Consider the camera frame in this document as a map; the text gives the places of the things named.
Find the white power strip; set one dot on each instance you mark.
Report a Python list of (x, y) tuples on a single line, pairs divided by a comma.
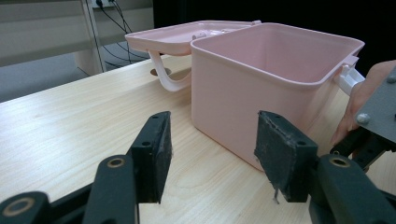
[(104, 3)]

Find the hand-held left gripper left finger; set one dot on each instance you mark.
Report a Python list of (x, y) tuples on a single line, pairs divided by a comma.
[(152, 155)]

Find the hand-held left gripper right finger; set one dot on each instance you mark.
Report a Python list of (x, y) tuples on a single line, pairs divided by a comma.
[(285, 155)]

